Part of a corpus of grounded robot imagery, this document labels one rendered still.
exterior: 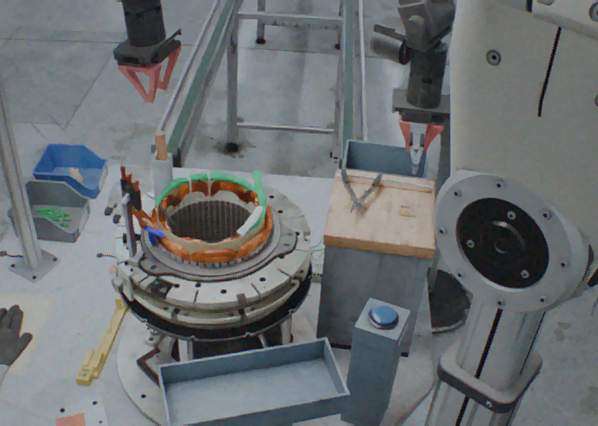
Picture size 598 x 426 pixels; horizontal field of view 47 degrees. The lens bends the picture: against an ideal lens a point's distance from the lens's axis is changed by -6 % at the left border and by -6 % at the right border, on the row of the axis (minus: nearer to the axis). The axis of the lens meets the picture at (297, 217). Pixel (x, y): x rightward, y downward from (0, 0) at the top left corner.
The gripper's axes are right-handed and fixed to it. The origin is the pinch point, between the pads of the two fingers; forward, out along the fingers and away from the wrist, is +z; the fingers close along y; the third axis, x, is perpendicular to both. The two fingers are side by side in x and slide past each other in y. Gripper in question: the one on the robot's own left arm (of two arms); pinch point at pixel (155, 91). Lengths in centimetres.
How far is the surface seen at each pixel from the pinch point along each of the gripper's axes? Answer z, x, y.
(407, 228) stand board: 27.5, 38.3, -11.6
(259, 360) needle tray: 27.1, 25.2, 23.7
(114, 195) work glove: 50, -36, -28
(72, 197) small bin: 47, -44, -22
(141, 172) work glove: 51, -35, -40
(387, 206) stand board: 27.4, 33.5, -16.2
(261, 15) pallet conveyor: 66, -57, -170
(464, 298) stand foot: 138, 45, -107
